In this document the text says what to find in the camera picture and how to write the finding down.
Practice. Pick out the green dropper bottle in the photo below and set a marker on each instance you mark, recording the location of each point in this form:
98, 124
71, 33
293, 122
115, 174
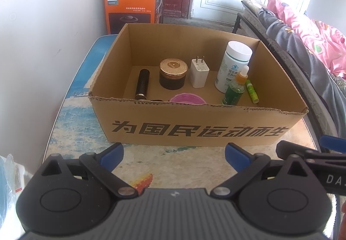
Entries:
233, 91

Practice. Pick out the pink round silicone lid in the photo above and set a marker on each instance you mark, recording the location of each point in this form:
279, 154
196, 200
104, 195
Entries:
188, 99

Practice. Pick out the black bed frame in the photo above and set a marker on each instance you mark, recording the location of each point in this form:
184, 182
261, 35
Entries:
238, 22

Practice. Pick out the white plug charger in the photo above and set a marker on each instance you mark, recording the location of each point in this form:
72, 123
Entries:
199, 72

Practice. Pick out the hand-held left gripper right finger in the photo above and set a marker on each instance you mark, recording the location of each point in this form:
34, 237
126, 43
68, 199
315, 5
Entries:
235, 154

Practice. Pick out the beach print table mat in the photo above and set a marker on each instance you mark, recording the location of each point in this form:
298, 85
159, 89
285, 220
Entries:
75, 121

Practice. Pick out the clear plastic bag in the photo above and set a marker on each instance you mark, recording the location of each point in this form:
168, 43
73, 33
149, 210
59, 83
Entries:
12, 188

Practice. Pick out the dark jar with golden lid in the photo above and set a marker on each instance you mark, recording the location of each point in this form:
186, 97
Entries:
173, 75

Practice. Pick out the pink floral blanket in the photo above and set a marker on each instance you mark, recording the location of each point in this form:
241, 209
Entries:
319, 32

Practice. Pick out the grey blanket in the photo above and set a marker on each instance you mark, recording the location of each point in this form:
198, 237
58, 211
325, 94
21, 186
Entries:
310, 53

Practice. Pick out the white bottle with green label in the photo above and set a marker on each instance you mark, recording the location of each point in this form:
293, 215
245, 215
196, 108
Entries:
229, 67

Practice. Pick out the brown cardboard box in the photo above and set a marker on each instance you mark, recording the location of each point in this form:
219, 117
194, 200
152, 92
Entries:
189, 129

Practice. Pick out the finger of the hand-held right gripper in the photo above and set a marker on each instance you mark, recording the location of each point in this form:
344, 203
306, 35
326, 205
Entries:
292, 148
333, 144

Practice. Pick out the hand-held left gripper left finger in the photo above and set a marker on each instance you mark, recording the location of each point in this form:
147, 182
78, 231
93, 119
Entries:
110, 154

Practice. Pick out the black cylindrical tube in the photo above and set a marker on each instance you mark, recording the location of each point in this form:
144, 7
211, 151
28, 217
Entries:
142, 83

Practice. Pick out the green patterned stick tube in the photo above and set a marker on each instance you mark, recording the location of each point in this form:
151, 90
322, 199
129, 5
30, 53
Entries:
252, 91

